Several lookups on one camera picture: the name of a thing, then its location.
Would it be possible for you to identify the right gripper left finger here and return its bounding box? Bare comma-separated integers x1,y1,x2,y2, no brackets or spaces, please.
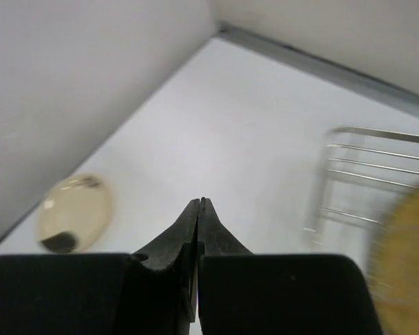
0,200,200,334

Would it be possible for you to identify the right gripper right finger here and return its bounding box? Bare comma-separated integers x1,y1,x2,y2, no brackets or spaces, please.
197,198,383,334

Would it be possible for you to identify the small cream plate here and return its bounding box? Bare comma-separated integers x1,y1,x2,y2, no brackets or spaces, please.
36,173,115,254

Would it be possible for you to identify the yellow woven round plate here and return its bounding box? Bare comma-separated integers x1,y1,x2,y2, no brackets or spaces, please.
367,187,419,334

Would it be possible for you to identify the wire dish rack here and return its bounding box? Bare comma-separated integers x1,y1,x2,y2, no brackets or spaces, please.
305,126,419,249

